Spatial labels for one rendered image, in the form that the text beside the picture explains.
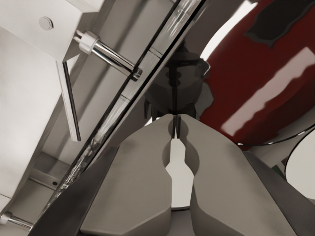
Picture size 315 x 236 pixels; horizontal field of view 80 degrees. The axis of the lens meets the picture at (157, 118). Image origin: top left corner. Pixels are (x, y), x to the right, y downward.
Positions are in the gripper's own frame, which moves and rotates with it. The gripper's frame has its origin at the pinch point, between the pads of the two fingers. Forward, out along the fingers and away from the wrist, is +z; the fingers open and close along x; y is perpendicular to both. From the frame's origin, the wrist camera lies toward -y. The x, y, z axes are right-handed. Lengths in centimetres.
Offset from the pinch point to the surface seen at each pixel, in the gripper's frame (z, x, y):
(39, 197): 7.5, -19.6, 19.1
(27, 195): 7.1, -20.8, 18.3
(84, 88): 9.6, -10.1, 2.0
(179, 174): 1.6, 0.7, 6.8
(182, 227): 1.6, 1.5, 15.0
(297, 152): 1.5, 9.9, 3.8
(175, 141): 1.5, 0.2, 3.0
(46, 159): 8.6, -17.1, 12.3
